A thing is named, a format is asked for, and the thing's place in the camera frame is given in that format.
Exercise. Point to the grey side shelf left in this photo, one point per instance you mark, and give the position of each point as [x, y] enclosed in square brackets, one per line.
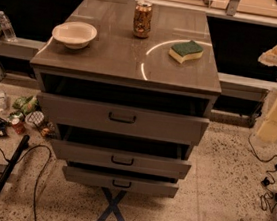
[23, 49]

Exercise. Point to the clear plastic water bottle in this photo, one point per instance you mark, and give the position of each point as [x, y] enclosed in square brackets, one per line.
[7, 28]

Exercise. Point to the green snack bag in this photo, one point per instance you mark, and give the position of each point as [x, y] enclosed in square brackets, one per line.
[26, 105]

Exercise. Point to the small plastic bottle on floor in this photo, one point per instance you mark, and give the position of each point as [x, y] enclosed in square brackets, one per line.
[3, 101]

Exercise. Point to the grey drawer cabinet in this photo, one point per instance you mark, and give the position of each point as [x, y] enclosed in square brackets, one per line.
[116, 68]

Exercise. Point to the middle grey drawer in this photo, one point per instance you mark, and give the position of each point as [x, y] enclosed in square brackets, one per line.
[121, 160]

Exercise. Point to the black bar left floor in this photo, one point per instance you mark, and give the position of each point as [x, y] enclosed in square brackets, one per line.
[12, 162]

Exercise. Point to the blue tape cross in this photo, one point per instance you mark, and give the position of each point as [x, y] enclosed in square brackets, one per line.
[113, 205]

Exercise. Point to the top grey drawer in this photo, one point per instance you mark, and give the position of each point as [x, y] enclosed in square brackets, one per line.
[123, 120]

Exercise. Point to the red can on floor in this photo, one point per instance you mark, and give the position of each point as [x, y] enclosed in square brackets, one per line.
[18, 126]

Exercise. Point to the bottom grey drawer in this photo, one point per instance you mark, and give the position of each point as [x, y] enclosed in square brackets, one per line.
[120, 182]

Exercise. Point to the grey drawer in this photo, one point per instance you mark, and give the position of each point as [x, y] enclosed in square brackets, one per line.
[120, 182]
[121, 160]
[123, 120]

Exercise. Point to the green and yellow sponge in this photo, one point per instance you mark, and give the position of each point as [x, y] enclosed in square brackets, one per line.
[183, 52]

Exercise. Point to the white paper bowl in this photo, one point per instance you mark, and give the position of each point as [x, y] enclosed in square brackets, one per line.
[74, 35]

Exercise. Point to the orange patterned drink can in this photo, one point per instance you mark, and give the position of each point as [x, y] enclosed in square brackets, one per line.
[142, 17]

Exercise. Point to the white patterned cup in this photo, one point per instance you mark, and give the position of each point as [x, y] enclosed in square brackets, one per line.
[34, 119]

